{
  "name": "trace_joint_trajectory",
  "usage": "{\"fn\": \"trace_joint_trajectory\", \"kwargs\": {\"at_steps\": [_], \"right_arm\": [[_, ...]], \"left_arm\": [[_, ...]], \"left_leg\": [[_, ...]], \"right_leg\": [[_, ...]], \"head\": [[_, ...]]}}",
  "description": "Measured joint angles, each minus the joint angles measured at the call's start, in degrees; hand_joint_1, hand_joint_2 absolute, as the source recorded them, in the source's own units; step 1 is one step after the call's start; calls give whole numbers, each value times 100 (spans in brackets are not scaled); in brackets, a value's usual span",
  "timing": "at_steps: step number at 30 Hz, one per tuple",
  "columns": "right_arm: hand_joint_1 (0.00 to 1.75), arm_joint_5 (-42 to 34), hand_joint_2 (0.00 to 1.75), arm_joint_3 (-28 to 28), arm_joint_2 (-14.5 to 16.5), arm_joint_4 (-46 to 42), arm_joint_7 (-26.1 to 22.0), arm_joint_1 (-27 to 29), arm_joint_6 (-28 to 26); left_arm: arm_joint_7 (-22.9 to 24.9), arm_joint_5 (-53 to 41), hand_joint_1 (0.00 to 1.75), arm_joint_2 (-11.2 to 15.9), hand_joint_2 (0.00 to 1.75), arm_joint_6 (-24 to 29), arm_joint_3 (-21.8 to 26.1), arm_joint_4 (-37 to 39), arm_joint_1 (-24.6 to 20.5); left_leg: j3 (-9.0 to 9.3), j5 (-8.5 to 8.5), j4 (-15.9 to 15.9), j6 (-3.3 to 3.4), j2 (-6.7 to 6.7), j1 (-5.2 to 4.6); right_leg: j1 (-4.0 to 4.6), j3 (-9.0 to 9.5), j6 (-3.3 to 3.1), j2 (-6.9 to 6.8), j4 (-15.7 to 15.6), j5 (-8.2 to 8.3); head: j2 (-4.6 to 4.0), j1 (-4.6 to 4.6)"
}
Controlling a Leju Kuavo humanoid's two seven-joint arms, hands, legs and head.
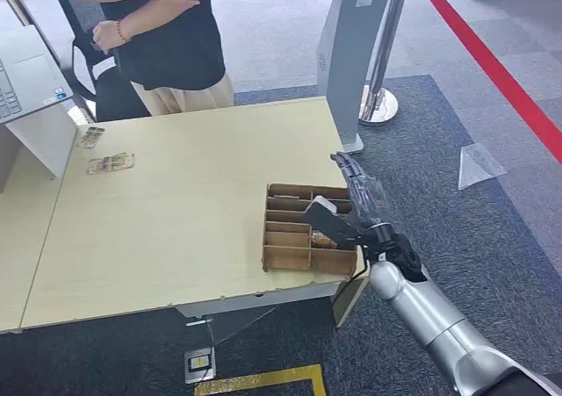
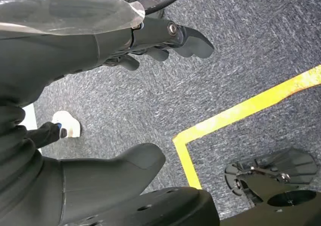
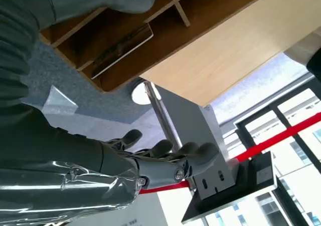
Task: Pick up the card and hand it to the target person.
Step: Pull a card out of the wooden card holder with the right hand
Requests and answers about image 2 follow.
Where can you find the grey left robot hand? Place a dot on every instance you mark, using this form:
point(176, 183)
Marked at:
point(62, 57)

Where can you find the person's leg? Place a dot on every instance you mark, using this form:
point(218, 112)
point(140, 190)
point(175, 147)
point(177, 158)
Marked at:
point(44, 135)

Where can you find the clear plastic cover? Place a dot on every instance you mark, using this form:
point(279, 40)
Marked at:
point(65, 12)

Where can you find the ribbed grey left arm sleeve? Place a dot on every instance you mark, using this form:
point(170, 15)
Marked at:
point(15, 171)

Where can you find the black robot leg shell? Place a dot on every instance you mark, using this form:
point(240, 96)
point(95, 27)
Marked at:
point(160, 208)

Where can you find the black robot foot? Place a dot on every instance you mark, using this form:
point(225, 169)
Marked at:
point(273, 191)

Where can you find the yellow floor tape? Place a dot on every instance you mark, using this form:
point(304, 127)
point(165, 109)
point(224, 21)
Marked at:
point(233, 113)

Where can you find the black textured object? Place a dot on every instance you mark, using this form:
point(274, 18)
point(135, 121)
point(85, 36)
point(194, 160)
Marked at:
point(140, 2)

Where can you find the person's foot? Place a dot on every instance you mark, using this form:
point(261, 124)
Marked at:
point(68, 123)

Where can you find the white board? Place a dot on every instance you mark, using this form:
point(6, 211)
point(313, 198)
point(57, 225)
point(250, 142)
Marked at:
point(30, 118)

